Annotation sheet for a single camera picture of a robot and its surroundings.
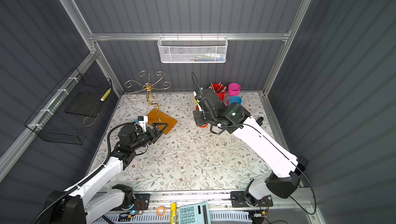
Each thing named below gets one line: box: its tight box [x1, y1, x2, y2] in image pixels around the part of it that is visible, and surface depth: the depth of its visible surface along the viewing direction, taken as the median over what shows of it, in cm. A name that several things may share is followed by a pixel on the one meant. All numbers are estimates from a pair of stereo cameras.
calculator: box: [178, 201, 212, 224], surface depth 70 cm
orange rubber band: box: [156, 205, 166, 217], surface depth 72 cm
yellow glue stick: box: [170, 202, 177, 224], surface depth 71 cm
